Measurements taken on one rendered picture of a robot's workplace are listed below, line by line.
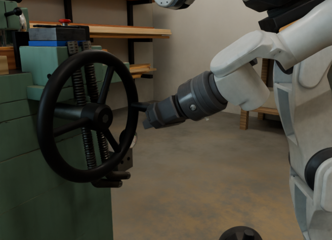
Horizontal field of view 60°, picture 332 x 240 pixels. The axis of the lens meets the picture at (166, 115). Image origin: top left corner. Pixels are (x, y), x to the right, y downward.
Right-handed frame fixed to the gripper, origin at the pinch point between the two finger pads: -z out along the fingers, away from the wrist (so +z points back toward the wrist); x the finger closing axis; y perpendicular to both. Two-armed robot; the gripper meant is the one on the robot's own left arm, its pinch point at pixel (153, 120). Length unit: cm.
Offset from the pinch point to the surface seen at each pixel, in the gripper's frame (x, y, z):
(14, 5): -14.7, 40.3, -18.1
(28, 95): -18.0, 15.1, -17.9
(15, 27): -14.5, 35.6, -20.8
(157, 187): 98, -24, -91
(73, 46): -13.2, 20.5, -3.7
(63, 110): -14.1, 8.8, -12.6
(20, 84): -19.4, 17.7, -17.3
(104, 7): 217, 207, -176
